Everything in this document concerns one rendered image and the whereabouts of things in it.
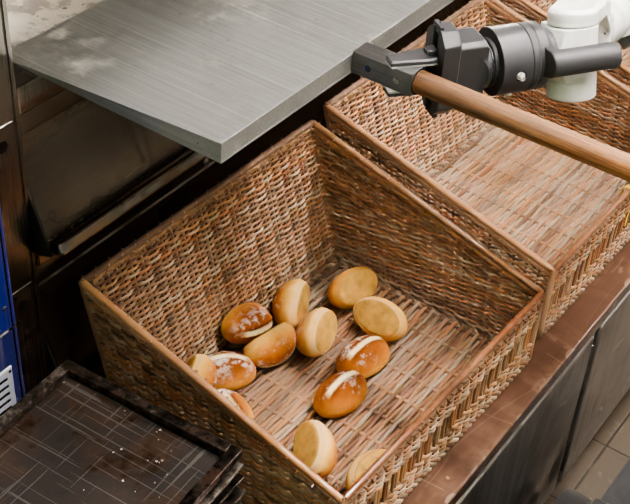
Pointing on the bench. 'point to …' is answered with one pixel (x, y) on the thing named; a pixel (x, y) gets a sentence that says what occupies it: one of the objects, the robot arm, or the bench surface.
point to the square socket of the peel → (366, 61)
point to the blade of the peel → (213, 60)
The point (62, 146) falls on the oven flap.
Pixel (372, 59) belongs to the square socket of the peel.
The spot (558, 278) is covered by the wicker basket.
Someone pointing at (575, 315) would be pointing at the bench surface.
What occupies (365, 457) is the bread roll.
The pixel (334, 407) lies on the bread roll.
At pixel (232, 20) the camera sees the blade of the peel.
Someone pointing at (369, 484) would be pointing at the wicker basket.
